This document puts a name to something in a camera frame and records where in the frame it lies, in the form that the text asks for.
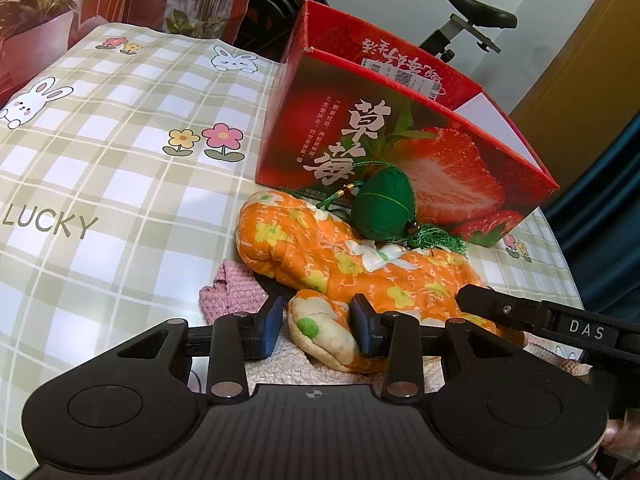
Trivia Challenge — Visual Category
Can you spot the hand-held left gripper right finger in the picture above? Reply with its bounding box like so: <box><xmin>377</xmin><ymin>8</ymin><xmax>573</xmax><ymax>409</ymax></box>
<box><xmin>351</xmin><ymin>294</ymin><xmax>523</xmax><ymax>405</ymax></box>

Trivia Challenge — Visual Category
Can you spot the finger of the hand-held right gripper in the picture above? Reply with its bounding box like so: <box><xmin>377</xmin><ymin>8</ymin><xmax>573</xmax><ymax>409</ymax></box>
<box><xmin>456</xmin><ymin>284</ymin><xmax>546</xmax><ymax>333</ymax></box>

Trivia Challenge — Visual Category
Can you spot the orange floral oven mitt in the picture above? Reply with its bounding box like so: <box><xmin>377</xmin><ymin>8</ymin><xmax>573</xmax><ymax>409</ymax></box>
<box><xmin>235</xmin><ymin>191</ymin><xmax>526</xmax><ymax>373</ymax></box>

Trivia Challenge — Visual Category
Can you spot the green sachet with tassel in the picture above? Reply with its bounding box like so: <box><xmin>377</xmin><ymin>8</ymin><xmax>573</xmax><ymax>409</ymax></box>
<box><xmin>314</xmin><ymin>161</ymin><xmax>468</xmax><ymax>256</ymax></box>

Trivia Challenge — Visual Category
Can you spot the black exercise bike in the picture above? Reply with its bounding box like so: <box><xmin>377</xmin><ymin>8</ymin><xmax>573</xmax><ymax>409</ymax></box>
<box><xmin>235</xmin><ymin>0</ymin><xmax>518</xmax><ymax>61</ymax></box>

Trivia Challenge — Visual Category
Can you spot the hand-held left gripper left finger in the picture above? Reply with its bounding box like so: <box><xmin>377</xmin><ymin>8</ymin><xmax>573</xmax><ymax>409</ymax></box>
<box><xmin>117</xmin><ymin>296</ymin><xmax>285</xmax><ymax>405</ymax></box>

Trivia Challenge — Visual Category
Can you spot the red strawberry print cardboard box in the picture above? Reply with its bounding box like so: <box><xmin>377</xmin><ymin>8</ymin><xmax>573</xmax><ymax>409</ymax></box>
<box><xmin>255</xmin><ymin>0</ymin><xmax>560</xmax><ymax>250</ymax></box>

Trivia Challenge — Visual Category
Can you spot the wooden door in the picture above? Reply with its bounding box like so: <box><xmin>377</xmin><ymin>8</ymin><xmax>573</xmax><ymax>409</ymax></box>
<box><xmin>510</xmin><ymin>0</ymin><xmax>640</xmax><ymax>161</ymax></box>

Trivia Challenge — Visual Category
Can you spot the pink knitted cloth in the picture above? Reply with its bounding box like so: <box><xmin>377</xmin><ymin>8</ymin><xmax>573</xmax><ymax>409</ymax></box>
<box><xmin>199</xmin><ymin>258</ymin><xmax>271</xmax><ymax>326</ymax></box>

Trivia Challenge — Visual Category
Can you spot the person's right hand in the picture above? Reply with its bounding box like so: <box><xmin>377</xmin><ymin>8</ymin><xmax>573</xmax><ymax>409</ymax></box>
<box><xmin>597</xmin><ymin>407</ymin><xmax>640</xmax><ymax>478</ymax></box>

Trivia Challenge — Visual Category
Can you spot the beige knitted cloth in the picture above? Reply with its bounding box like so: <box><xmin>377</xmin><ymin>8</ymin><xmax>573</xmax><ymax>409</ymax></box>
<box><xmin>245</xmin><ymin>340</ymin><xmax>441</xmax><ymax>387</ymax></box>

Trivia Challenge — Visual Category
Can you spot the dark blue curtain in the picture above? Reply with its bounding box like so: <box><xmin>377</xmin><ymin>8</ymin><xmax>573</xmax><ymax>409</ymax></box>
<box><xmin>542</xmin><ymin>110</ymin><xmax>640</xmax><ymax>321</ymax></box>

